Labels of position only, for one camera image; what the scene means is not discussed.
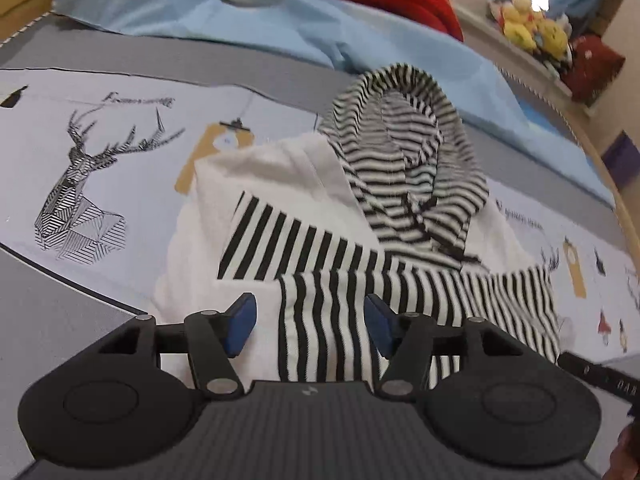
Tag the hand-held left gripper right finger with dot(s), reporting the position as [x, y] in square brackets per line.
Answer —
[380, 322]

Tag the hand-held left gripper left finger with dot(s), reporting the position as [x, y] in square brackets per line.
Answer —
[241, 322]

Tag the black white striped hoodie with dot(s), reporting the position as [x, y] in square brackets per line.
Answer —
[400, 160]

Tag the purple box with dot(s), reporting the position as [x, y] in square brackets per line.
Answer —
[624, 157]

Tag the light blue blanket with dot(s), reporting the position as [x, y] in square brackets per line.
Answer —
[280, 20]

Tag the red bag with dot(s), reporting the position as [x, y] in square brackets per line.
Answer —
[595, 67]

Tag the yellow plush toy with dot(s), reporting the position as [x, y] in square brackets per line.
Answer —
[520, 22]
[552, 37]

